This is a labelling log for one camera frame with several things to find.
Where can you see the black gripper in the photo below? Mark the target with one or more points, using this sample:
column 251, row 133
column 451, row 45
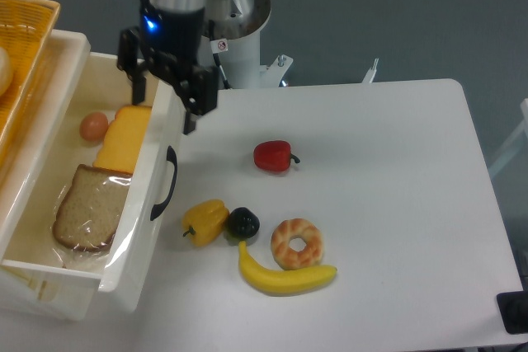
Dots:
column 169, row 39

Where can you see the brown egg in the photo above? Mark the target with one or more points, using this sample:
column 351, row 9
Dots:
column 93, row 127

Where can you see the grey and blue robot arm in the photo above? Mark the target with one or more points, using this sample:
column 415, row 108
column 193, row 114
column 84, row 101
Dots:
column 166, row 44

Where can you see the open upper white drawer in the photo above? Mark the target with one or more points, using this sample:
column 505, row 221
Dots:
column 117, row 274

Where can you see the white drawer cabinet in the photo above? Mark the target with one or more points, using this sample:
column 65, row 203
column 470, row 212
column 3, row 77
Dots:
column 64, row 57

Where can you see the yellow cheese slice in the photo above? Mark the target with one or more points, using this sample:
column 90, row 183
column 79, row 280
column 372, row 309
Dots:
column 123, row 140

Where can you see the red bell pepper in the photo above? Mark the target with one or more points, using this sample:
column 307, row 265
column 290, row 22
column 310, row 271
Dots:
column 274, row 156

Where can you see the yellow bell pepper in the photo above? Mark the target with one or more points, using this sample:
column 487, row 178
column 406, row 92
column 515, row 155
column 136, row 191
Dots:
column 204, row 222

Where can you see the orange wicker basket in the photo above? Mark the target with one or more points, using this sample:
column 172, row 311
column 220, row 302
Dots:
column 26, row 25

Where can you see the brown bread slice in plastic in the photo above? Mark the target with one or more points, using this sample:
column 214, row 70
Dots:
column 89, row 214

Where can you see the dark purple mangosteen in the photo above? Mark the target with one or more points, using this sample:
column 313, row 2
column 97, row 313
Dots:
column 242, row 224

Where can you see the yellow banana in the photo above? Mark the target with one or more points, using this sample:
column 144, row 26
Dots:
column 282, row 282

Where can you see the black device at table edge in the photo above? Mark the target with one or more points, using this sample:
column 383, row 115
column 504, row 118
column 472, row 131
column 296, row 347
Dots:
column 513, row 310

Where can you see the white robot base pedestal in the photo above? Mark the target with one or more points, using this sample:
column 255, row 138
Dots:
column 232, row 43

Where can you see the black drawer handle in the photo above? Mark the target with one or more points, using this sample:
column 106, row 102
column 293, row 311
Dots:
column 168, row 186

